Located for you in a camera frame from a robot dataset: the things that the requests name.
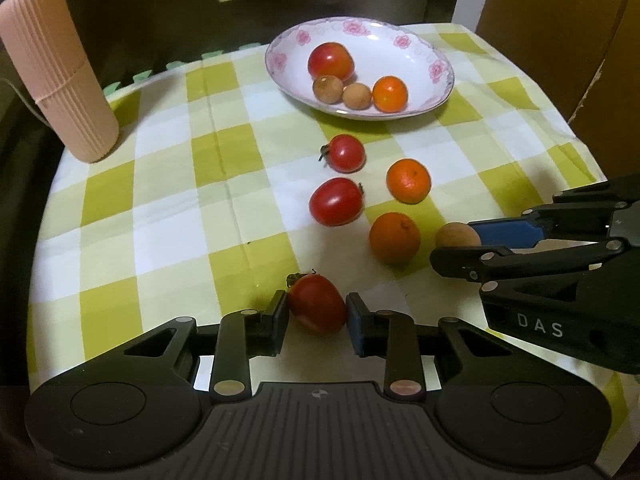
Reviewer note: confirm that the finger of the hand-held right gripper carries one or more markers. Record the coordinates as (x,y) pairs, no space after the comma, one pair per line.
(505,232)
(465,261)

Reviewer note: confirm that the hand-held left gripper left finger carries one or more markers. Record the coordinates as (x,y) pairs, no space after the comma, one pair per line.
(276,322)

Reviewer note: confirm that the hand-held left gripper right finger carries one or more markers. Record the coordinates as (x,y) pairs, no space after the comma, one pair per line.
(356,325)

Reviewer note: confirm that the light brown longan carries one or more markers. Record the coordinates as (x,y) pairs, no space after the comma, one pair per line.
(452,236)
(357,95)

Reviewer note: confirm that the red cherry tomato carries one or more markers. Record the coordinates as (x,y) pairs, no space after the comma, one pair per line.
(345,153)
(316,302)
(336,201)

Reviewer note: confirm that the small orange mandarin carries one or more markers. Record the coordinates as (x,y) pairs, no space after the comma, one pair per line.
(408,180)
(394,238)
(390,94)

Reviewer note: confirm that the white floral plate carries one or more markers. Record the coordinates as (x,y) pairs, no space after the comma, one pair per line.
(400,60)

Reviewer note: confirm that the dark brown longan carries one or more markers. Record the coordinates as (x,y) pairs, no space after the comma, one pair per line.
(327,89)

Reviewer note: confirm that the large red tomato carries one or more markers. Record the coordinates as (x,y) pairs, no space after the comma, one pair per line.
(330,61)

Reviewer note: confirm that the green white checked tablecloth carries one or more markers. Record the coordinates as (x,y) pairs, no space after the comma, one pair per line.
(165,220)

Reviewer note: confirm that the brown wooden wardrobe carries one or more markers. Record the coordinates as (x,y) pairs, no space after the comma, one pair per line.
(550,20)

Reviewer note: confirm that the green foam puzzle mat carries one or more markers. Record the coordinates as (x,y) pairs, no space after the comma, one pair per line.
(175,66)

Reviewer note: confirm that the pink ribbed cup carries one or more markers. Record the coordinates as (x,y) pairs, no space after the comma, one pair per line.
(55,70)

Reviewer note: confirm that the dark wooden drawer cabinet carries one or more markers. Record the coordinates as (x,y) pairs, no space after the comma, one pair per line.
(150,10)

